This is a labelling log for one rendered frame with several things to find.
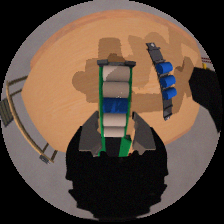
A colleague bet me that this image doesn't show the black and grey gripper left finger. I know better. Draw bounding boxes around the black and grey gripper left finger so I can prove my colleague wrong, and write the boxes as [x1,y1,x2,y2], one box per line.
[65,110,102,181]

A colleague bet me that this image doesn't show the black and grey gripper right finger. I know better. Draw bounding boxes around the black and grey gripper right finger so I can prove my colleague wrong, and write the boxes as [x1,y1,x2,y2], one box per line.
[132,111,169,176]

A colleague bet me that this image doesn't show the blue plastic bar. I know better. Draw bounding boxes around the blue plastic bar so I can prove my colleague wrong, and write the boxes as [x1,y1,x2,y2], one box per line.
[156,62,173,74]
[103,98,128,113]
[162,87,177,100]
[160,75,176,88]

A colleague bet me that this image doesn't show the white short plastic bar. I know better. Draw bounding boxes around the white short plastic bar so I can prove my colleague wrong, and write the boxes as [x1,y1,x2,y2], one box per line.
[104,126,124,137]
[103,113,126,126]

